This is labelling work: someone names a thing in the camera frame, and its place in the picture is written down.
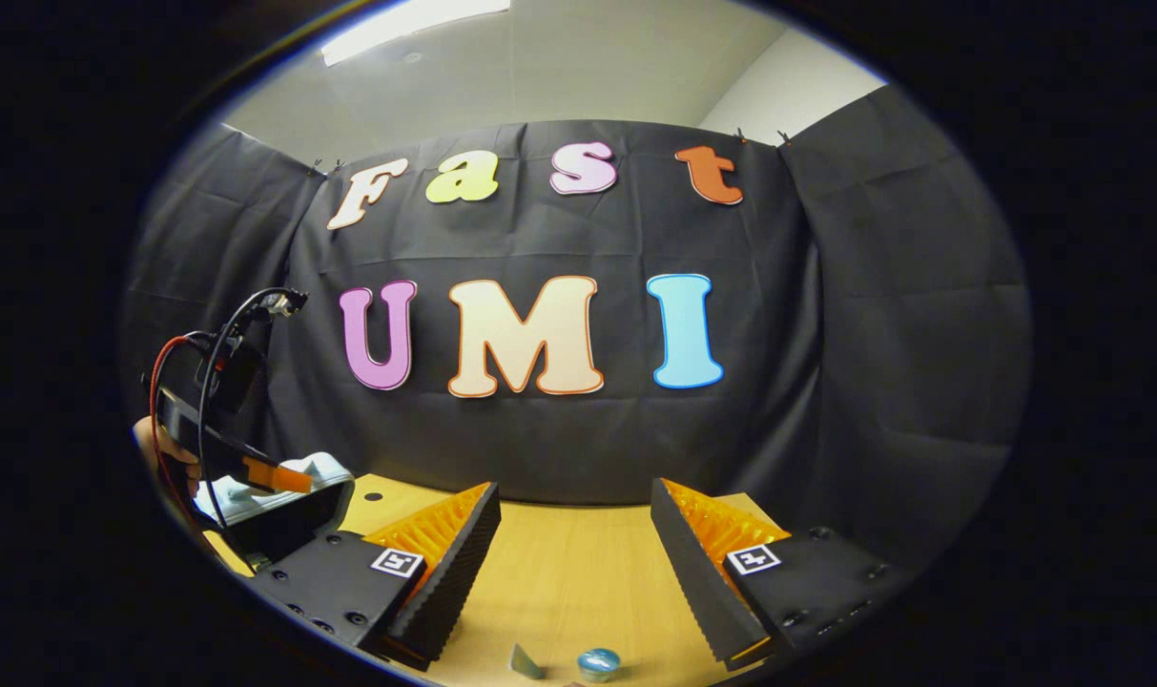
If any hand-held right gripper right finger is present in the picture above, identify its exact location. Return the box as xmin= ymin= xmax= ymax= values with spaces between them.
xmin=650 ymin=477 xmax=915 ymax=671

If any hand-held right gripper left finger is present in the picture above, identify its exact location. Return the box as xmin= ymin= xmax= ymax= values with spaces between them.
xmin=252 ymin=480 xmax=503 ymax=671

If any small pale blue suitcase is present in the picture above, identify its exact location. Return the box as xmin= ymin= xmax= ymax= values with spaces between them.
xmin=195 ymin=451 xmax=357 ymax=566

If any round blue lidded jar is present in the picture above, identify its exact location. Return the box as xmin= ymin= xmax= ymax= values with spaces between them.
xmin=577 ymin=648 xmax=623 ymax=684

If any black backdrop cloth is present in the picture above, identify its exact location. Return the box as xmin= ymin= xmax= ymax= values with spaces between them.
xmin=120 ymin=84 xmax=1032 ymax=573

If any black cable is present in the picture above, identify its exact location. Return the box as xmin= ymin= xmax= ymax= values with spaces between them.
xmin=196 ymin=286 xmax=298 ymax=531

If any red cable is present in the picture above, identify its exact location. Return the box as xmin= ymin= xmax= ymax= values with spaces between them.
xmin=147 ymin=334 xmax=212 ymax=497

